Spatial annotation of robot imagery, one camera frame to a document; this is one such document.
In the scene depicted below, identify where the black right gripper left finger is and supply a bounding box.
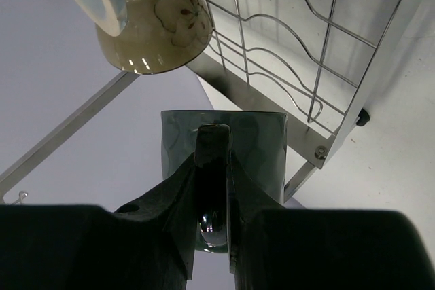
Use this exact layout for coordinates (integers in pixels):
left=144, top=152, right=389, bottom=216
left=1, top=158, right=197, bottom=289

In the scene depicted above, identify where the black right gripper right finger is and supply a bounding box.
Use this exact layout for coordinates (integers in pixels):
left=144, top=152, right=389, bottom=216
left=226, top=156, right=434, bottom=289

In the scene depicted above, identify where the steel two-tier dish rack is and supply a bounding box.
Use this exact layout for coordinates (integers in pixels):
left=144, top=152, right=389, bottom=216
left=0, top=0, right=435, bottom=204

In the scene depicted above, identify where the dark green mug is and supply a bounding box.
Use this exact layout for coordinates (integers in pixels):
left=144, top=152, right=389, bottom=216
left=160, top=110, right=288, bottom=253

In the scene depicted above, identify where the black and tan bowl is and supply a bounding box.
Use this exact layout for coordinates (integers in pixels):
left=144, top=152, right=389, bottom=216
left=96, top=0, right=213, bottom=75

